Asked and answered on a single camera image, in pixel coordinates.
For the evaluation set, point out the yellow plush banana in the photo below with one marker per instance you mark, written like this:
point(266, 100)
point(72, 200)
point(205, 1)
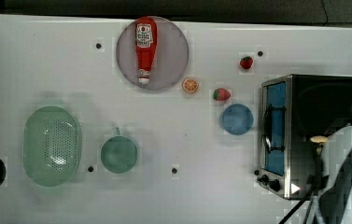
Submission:
point(319, 142)

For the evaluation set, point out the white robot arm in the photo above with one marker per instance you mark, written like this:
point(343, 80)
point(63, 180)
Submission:
point(333, 204)

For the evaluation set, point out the silver black toaster oven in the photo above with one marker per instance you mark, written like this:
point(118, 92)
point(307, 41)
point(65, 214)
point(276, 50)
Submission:
point(293, 109)

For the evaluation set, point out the orange slice toy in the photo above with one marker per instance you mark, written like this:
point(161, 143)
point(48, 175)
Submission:
point(190, 85)

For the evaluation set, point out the pink green strawberry toy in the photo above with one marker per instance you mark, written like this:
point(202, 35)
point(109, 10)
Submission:
point(221, 94)

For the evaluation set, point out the grey round plate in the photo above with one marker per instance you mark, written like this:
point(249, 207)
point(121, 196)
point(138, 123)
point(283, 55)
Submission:
point(170, 61)

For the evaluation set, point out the blue cup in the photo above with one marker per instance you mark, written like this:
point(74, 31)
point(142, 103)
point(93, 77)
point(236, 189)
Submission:
point(236, 119)

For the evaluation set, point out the small red strawberry toy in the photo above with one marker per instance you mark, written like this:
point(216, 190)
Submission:
point(246, 62)

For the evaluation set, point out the red plush ketchup bottle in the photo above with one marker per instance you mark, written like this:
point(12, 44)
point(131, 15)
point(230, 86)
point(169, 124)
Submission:
point(146, 38)

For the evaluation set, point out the green oval colander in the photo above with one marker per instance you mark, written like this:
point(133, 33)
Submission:
point(51, 145)

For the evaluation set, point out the green mug with handle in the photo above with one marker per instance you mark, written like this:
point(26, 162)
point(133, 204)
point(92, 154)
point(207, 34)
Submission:
point(119, 153)

